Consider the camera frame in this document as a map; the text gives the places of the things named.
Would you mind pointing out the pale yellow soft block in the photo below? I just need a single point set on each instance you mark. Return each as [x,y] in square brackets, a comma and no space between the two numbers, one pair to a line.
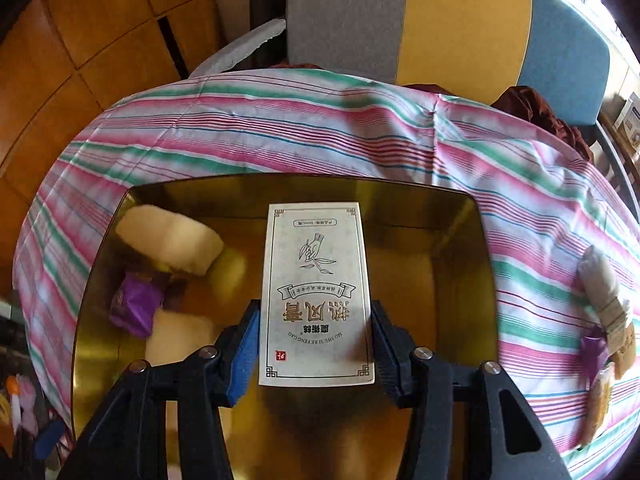
[170,240]

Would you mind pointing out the purple snack packet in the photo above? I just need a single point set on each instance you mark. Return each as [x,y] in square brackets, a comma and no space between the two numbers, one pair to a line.
[592,355]
[135,305]

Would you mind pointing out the gold metal tin box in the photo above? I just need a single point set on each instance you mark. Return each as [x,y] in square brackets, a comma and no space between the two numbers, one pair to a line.
[440,270]

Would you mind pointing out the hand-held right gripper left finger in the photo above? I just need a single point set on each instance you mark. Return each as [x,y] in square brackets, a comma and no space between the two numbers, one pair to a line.
[245,360]

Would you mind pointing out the tan labelled packet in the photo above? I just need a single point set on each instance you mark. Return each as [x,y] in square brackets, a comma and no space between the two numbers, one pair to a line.
[622,345]

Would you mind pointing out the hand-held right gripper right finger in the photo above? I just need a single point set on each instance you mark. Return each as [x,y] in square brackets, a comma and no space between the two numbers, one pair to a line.
[387,360]

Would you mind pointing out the wooden wardrobe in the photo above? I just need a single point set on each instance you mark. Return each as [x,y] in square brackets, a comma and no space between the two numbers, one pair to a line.
[100,25]

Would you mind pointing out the grey yellow blue chair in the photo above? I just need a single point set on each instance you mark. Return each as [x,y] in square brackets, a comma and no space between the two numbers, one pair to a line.
[460,25]

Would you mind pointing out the wooden desk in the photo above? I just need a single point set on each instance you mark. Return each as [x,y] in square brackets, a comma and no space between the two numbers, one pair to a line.
[614,152]

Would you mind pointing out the white plastic lump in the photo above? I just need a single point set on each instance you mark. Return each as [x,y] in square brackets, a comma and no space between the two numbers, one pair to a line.
[597,280]

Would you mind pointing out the white printed carton box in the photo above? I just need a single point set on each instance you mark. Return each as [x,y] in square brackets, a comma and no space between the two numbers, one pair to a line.
[315,285]

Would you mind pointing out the striped pink green tablecloth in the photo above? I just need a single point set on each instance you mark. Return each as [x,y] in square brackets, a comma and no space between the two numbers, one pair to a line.
[300,125]

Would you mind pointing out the white blue carton box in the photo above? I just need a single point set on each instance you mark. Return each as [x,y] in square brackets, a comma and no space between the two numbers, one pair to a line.
[629,120]

